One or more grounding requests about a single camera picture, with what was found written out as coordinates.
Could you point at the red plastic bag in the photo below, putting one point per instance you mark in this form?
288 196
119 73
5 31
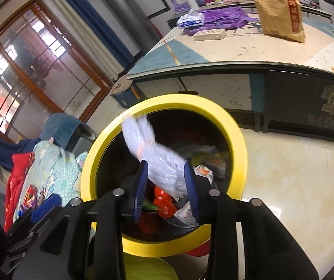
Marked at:
162 202

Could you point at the blue and cream coffee table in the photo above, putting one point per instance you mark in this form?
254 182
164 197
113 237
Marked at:
242 64

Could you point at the grey tower air conditioner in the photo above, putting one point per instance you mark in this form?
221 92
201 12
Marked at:
117 5

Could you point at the white bag with orange print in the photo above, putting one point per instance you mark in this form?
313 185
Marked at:
204 171

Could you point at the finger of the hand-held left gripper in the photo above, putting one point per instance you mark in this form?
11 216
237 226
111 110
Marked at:
21 248
45 207

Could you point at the cartoon cat printed bedsheet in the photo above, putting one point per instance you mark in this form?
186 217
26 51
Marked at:
50 166

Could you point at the purple backpack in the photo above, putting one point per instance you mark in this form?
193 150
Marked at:
219 19

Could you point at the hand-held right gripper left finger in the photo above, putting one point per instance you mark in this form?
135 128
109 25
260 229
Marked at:
141 192

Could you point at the brown paper bag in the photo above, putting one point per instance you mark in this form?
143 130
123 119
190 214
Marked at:
277 8

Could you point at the red candy tube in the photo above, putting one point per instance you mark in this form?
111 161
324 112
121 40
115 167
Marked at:
29 195

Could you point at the red garment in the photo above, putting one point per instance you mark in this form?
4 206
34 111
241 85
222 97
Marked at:
16 175

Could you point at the red round object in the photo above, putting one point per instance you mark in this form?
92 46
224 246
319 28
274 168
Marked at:
199 249

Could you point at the wooden framed glass door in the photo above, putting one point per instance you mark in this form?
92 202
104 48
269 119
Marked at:
38 64

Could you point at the dark television cabinet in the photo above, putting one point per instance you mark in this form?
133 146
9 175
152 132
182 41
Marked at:
312 11

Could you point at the cardboard box on floor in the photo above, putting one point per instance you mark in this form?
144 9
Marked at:
123 92

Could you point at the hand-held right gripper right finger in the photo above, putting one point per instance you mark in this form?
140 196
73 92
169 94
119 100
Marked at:
192 192

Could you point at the white tissue pack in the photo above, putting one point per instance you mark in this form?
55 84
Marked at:
190 19

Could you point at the beige curtain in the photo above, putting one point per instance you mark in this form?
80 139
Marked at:
76 43

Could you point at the white plastic bag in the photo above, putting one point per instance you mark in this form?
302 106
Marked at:
185 214

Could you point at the blue denim cloth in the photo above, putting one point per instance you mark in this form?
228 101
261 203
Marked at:
61 128

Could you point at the white foam fruit net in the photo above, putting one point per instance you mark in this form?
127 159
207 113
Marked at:
161 166

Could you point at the yellow rimmed trash bin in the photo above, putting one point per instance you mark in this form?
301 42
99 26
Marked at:
190 102

